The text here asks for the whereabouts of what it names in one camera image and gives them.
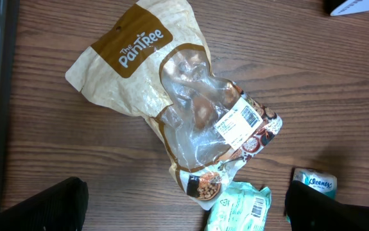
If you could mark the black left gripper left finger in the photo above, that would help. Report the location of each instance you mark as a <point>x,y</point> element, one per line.
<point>61,207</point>

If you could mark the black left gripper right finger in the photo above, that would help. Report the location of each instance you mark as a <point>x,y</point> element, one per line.
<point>350,218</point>

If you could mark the light teal snack packet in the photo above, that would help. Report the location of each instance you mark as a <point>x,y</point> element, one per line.
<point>240,208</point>

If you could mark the cream brown bread bag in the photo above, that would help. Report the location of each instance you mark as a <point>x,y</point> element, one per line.
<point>155,64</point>

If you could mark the white barcode scanner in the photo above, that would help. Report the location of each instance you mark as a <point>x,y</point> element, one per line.
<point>345,7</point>

